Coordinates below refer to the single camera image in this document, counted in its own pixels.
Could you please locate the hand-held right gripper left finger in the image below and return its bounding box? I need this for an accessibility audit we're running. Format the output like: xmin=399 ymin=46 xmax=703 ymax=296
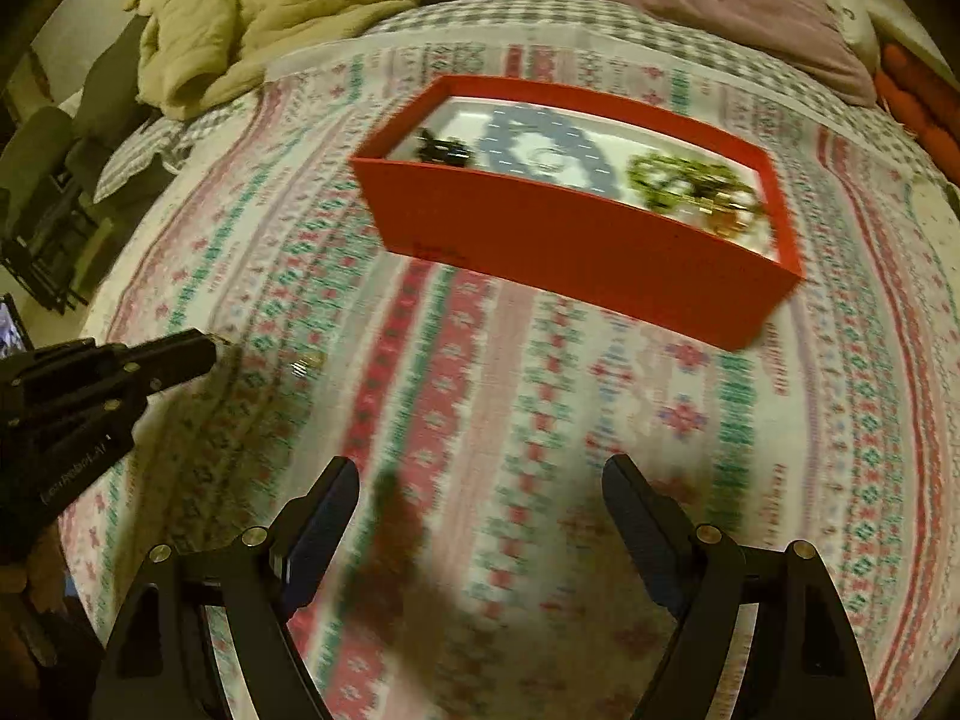
xmin=94 ymin=456 xmax=361 ymax=720

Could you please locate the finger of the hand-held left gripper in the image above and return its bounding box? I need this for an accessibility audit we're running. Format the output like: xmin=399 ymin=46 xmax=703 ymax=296
xmin=124 ymin=330 xmax=232 ymax=395

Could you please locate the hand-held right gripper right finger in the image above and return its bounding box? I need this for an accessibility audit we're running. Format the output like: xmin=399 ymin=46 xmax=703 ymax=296
xmin=602 ymin=454 xmax=878 ymax=720

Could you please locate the red jewelry box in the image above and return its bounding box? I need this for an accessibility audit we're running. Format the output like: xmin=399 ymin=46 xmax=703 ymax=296
xmin=351 ymin=75 xmax=807 ymax=352

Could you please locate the gold ring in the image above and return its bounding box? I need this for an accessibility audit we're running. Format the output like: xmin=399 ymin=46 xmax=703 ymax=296
xmin=697 ymin=191 xmax=760 ymax=242

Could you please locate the green bead bracelet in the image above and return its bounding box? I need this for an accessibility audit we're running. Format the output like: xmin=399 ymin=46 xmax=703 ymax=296
xmin=628 ymin=152 xmax=752 ymax=212

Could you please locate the pale blue bead bracelet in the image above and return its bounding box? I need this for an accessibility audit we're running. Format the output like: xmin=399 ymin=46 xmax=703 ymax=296
xmin=480 ymin=109 xmax=620 ymax=192

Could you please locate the smartphone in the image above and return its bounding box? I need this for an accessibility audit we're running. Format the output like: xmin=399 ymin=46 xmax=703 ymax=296
xmin=0 ymin=292 xmax=35 ymax=361

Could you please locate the patterned knit-print cloth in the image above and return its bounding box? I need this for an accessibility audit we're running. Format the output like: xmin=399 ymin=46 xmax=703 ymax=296
xmin=56 ymin=41 xmax=960 ymax=720

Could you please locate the beige quilted blanket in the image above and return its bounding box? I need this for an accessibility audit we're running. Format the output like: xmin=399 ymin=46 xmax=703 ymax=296
xmin=124 ymin=0 xmax=466 ymax=121

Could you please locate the orange plush toy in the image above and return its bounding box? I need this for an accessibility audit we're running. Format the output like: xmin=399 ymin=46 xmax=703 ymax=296
xmin=874 ymin=41 xmax=960 ymax=182

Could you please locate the white plush toy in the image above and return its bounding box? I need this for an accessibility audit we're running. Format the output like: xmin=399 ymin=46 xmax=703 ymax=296
xmin=802 ymin=0 xmax=931 ymax=77

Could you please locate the dark bead bracelet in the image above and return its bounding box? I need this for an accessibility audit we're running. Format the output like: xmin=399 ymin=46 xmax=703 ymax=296
xmin=415 ymin=127 xmax=475 ymax=167

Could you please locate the silver chain bracelet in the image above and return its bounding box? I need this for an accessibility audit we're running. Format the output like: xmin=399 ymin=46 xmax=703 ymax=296
xmin=514 ymin=131 xmax=582 ymax=177

